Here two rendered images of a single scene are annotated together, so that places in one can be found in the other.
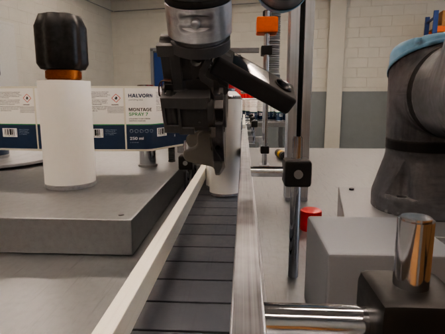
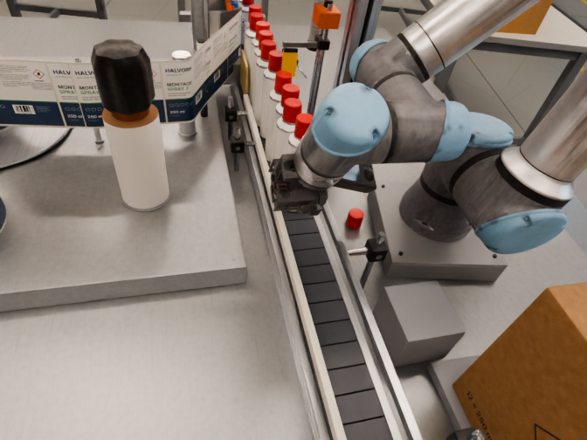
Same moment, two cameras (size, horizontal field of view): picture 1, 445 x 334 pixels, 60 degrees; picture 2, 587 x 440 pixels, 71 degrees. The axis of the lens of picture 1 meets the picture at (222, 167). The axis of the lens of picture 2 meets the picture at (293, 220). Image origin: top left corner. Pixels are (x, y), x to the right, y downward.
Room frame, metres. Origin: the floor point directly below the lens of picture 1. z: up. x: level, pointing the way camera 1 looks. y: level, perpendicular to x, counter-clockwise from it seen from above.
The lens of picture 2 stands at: (0.06, 0.23, 1.46)
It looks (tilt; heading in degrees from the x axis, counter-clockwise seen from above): 46 degrees down; 337
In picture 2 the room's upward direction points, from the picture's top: 9 degrees clockwise
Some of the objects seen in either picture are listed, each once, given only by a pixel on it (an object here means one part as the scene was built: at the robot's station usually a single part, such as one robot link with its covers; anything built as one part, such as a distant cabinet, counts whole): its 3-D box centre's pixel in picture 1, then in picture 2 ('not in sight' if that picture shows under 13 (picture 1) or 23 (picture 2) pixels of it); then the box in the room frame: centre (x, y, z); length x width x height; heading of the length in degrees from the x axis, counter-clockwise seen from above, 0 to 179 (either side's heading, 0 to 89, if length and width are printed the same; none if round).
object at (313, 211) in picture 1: (310, 219); (355, 217); (0.60, -0.14, 0.85); 0.03 x 0.03 x 0.03
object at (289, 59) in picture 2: not in sight; (289, 63); (0.81, -0.02, 1.09); 0.03 x 0.01 x 0.06; 87
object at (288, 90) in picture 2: not in sight; (286, 134); (0.73, -0.01, 0.98); 0.05 x 0.05 x 0.20
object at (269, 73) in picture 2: not in sight; (272, 97); (0.87, -0.02, 0.98); 0.05 x 0.05 x 0.20
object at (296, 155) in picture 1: (276, 208); (357, 267); (0.43, -0.06, 0.91); 0.07 x 0.03 x 0.17; 87
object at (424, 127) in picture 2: not in sight; (412, 124); (0.44, -0.07, 1.19); 0.11 x 0.11 x 0.08; 86
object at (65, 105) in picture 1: (65, 103); (134, 132); (0.70, 0.28, 1.03); 0.09 x 0.09 x 0.30
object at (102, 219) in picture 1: (40, 175); (72, 148); (0.91, 0.43, 0.86); 0.80 x 0.67 x 0.05; 177
